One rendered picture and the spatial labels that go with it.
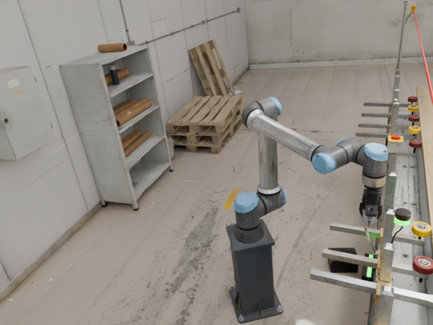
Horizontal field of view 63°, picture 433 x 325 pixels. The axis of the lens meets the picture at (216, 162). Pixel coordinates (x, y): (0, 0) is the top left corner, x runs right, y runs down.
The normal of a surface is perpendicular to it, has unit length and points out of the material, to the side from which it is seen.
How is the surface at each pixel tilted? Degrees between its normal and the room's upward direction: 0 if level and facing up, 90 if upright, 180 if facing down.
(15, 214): 90
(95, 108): 90
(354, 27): 90
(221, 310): 0
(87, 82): 90
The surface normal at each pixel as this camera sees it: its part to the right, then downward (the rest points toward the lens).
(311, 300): -0.11, -0.89
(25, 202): 0.94, 0.05
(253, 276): 0.18, 0.43
